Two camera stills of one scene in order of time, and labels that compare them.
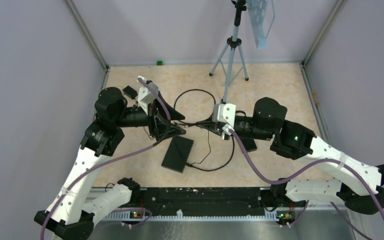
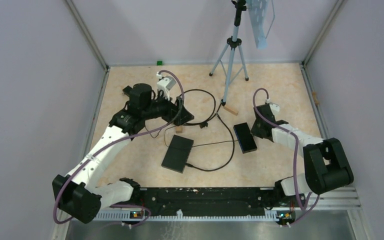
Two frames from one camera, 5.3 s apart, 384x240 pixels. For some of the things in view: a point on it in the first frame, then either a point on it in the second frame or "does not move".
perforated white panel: [257, 9] does not move
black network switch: [177, 154] does not move
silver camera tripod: [236, 61] does not move
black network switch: [249, 144] does not move
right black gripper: [210, 125] -> [255, 131]
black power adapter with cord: [132, 94] -> [127, 89]
